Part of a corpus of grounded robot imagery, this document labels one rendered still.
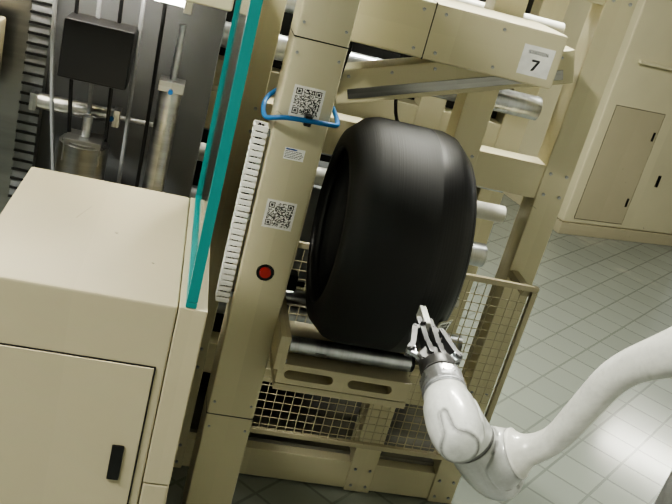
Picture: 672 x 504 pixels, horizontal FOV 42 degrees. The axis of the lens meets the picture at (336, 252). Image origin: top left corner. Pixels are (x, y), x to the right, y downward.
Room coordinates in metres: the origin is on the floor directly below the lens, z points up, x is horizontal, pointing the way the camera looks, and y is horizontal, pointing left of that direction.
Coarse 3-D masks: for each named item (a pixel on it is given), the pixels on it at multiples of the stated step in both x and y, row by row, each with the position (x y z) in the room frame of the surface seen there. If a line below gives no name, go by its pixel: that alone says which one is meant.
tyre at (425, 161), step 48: (384, 144) 2.04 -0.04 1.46; (432, 144) 2.10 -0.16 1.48; (336, 192) 2.42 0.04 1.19; (384, 192) 1.93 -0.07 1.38; (432, 192) 1.97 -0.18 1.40; (336, 240) 2.40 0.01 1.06; (384, 240) 1.88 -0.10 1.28; (432, 240) 1.91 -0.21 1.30; (336, 288) 1.90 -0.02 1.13; (384, 288) 1.88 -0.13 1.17; (432, 288) 1.90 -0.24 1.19; (336, 336) 1.96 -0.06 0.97; (384, 336) 1.94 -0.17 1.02
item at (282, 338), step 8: (280, 312) 2.06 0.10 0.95; (280, 320) 2.01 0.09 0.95; (288, 320) 2.03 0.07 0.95; (280, 328) 1.97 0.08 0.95; (288, 328) 1.98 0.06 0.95; (280, 336) 1.94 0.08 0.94; (288, 336) 1.94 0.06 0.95; (272, 344) 2.02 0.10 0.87; (280, 344) 1.93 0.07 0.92; (288, 344) 1.94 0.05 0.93; (272, 352) 1.99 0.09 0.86; (280, 352) 1.93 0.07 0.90; (272, 360) 1.97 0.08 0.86; (280, 360) 1.94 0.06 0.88; (280, 368) 1.94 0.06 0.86
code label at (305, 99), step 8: (296, 88) 2.02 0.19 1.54; (304, 88) 2.03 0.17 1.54; (312, 88) 2.03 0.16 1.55; (296, 96) 2.02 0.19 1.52; (304, 96) 2.03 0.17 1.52; (312, 96) 2.03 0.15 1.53; (320, 96) 2.04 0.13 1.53; (296, 104) 2.02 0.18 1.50; (304, 104) 2.03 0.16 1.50; (312, 104) 2.03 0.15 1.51; (320, 104) 2.04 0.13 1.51; (288, 112) 2.02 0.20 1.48; (296, 112) 2.03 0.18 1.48; (304, 112) 2.03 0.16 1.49; (312, 112) 2.03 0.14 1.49; (320, 112) 2.04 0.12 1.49
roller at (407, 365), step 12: (300, 336) 2.01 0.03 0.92; (300, 348) 1.98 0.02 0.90; (312, 348) 1.99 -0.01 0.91; (324, 348) 2.00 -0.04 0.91; (336, 348) 2.01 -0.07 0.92; (348, 348) 2.02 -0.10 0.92; (360, 348) 2.03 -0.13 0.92; (348, 360) 2.01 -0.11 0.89; (360, 360) 2.02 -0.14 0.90; (372, 360) 2.02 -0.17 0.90; (384, 360) 2.03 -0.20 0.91; (396, 360) 2.04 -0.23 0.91; (408, 360) 2.05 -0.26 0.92
